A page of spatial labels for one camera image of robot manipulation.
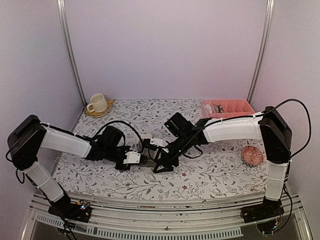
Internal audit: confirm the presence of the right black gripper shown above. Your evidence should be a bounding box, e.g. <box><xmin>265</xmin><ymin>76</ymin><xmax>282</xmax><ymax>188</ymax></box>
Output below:
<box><xmin>152</xmin><ymin>134</ymin><xmax>191</xmax><ymax>174</ymax></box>

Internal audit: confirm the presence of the taupe underwear cream waistband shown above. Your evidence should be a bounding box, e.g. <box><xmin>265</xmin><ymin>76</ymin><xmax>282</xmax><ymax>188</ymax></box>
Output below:
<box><xmin>138</xmin><ymin>138</ymin><xmax>159</xmax><ymax>161</ymax></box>

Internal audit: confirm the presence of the grey boxer briefs white trim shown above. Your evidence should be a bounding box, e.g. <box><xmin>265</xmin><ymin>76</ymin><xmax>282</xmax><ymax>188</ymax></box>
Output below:
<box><xmin>211</xmin><ymin>103</ymin><xmax>225</xmax><ymax>114</ymax></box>

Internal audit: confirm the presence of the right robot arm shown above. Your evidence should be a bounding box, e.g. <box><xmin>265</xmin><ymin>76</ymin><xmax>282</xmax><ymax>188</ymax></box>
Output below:
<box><xmin>153</xmin><ymin>106</ymin><xmax>292</xmax><ymax>223</ymax></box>

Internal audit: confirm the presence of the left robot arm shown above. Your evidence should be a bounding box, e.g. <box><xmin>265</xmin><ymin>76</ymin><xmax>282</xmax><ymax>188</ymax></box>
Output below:
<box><xmin>5</xmin><ymin>114</ymin><xmax>141</xmax><ymax>222</ymax></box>

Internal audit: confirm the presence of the woven bamboo coaster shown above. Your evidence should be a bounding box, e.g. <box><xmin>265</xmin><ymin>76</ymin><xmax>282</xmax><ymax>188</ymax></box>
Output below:
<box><xmin>83</xmin><ymin>98</ymin><xmax>116</xmax><ymax>118</ymax></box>

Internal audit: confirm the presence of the cream ceramic mug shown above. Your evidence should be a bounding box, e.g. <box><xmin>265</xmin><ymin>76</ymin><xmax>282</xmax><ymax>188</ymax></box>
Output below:
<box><xmin>86</xmin><ymin>93</ymin><xmax>109</xmax><ymax>113</ymax></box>

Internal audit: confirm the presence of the floral tablecloth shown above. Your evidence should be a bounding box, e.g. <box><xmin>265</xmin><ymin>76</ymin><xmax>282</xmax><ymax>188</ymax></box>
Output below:
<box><xmin>53</xmin><ymin>99</ymin><xmax>269</xmax><ymax>201</ymax></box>

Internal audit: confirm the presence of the white item in tray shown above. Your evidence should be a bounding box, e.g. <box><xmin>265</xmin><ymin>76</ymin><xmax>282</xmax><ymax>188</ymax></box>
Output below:
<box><xmin>204</xmin><ymin>104</ymin><xmax>213</xmax><ymax>114</ymax></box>

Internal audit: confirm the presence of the pink divided organizer tray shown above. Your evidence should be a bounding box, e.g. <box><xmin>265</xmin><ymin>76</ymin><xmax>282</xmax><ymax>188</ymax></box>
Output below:
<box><xmin>202</xmin><ymin>99</ymin><xmax>255</xmax><ymax>119</ymax></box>

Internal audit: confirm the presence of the red patterned bowl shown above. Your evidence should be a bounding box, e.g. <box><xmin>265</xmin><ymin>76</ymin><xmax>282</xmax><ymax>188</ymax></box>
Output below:
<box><xmin>241</xmin><ymin>145</ymin><xmax>264</xmax><ymax>167</ymax></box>

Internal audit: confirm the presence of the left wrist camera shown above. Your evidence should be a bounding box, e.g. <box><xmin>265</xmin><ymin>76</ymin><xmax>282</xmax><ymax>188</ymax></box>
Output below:
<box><xmin>122</xmin><ymin>151</ymin><xmax>148</xmax><ymax>165</ymax></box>

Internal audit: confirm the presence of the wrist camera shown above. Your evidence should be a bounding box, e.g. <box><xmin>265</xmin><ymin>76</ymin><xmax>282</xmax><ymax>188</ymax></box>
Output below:
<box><xmin>122</xmin><ymin>151</ymin><xmax>148</xmax><ymax>165</ymax></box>
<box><xmin>142</xmin><ymin>137</ymin><xmax>168</xmax><ymax>151</ymax></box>

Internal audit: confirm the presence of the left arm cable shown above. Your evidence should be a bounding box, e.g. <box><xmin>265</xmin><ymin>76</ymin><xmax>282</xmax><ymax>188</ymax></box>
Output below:
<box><xmin>93</xmin><ymin>120</ymin><xmax>145</xmax><ymax>153</ymax></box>

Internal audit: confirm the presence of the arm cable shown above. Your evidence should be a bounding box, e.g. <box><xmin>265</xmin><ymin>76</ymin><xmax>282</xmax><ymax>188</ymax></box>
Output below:
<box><xmin>93</xmin><ymin>120</ymin><xmax>145</xmax><ymax>153</ymax></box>
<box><xmin>262</xmin><ymin>98</ymin><xmax>313</xmax><ymax>157</ymax></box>

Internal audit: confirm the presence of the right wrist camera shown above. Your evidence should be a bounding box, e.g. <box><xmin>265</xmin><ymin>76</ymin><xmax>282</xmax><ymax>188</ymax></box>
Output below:
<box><xmin>142</xmin><ymin>137</ymin><xmax>168</xmax><ymax>151</ymax></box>

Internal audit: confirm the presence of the front aluminium rail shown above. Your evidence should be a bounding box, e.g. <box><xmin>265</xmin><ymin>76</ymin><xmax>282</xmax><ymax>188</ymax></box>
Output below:
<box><xmin>21</xmin><ymin>192</ymin><xmax>313</xmax><ymax>240</ymax></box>

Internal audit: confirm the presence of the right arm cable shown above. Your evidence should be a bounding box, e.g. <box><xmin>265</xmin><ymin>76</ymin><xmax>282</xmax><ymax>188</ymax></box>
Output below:
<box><xmin>262</xmin><ymin>98</ymin><xmax>313</xmax><ymax>157</ymax></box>

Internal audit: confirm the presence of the left aluminium frame post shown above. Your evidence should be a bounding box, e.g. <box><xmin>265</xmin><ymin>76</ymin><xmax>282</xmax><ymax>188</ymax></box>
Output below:
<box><xmin>56</xmin><ymin>0</ymin><xmax>87</xmax><ymax>106</ymax></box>

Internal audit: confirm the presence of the aluminium frame post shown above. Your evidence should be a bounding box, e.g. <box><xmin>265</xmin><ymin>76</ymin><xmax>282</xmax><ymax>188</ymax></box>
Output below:
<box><xmin>246</xmin><ymin>0</ymin><xmax>275</xmax><ymax>104</ymax></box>
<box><xmin>56</xmin><ymin>0</ymin><xmax>87</xmax><ymax>106</ymax></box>

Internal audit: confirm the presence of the right aluminium frame post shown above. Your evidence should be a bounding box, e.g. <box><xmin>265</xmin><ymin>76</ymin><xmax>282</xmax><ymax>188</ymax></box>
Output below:
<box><xmin>246</xmin><ymin>0</ymin><xmax>275</xmax><ymax>104</ymax></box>

